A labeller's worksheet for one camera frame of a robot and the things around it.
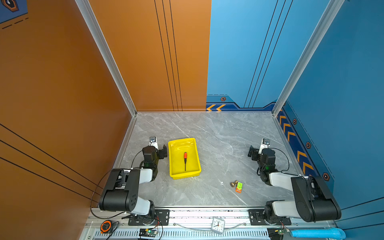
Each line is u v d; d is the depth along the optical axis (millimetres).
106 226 687
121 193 444
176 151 963
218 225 699
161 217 738
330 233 665
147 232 707
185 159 937
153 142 804
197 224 730
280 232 695
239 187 808
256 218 725
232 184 821
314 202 424
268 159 686
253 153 823
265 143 779
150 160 713
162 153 849
